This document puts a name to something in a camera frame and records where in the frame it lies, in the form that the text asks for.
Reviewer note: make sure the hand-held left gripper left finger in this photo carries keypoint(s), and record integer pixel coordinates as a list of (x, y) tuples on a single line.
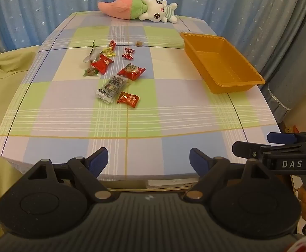
[(101, 160)]

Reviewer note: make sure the grey lace-trimmed curtain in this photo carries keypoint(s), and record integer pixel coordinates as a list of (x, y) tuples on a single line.
[(292, 71)]

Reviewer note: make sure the wooden table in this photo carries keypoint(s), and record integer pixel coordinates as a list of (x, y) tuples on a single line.
[(166, 183)]

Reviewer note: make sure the checked tablecloth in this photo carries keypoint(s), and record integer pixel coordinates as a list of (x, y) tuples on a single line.
[(168, 110)]

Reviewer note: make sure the red square snack packet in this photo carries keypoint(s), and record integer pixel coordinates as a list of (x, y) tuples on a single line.
[(102, 63)]

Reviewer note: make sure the red flower-print snack packet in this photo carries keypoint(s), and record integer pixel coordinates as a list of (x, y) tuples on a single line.
[(128, 99)]

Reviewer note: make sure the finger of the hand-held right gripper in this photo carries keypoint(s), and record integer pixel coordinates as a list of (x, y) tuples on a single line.
[(250, 149), (280, 137)]

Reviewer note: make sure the red picture snack packet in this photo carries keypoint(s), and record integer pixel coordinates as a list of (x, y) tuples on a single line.
[(131, 71)]

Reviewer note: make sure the small red candy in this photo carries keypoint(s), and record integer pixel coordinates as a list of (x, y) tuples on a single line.
[(112, 44)]

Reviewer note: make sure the small brown candy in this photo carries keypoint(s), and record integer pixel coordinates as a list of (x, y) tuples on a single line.
[(138, 43)]

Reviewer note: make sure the orange plastic tray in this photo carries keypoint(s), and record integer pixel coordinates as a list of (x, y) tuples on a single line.
[(221, 63)]

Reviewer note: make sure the white bunny plush toy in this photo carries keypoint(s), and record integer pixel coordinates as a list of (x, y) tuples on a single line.
[(153, 9)]

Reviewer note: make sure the red and white candy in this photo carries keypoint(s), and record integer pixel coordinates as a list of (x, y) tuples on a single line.
[(128, 53)]

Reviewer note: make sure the green candy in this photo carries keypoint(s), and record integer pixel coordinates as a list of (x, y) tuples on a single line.
[(90, 72)]

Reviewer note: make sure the silver foil snack packet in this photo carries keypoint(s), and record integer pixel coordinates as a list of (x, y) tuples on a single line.
[(91, 55)]

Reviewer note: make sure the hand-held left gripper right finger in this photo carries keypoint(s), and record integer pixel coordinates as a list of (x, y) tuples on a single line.
[(196, 160)]

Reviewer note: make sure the blue star curtain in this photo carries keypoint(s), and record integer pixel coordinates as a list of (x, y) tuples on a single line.
[(50, 2)]

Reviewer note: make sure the long grey snack packet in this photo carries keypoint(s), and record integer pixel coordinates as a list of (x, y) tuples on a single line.
[(111, 86)]

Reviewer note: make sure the yellow candy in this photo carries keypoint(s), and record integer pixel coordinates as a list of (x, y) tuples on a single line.
[(110, 52)]

